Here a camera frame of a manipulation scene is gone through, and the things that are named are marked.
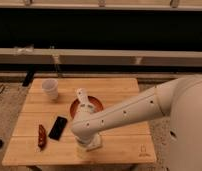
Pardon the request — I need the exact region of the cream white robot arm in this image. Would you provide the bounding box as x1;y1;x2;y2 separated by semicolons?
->
71;75;202;171

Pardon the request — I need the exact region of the black phone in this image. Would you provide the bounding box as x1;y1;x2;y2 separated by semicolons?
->
49;116;67;140

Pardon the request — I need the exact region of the white tube in bowl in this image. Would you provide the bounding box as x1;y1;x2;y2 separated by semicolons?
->
76;88;95;113

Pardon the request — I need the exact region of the orange bowl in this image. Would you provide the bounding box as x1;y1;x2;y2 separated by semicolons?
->
70;96;104;117

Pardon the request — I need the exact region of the wooden table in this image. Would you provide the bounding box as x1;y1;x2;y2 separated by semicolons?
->
2;78;156;166

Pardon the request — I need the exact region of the red chili pepper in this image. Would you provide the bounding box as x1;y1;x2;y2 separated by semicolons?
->
38;124;46;149

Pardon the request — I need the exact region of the beige horizontal rail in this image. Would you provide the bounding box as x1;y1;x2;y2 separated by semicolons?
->
0;47;202;67

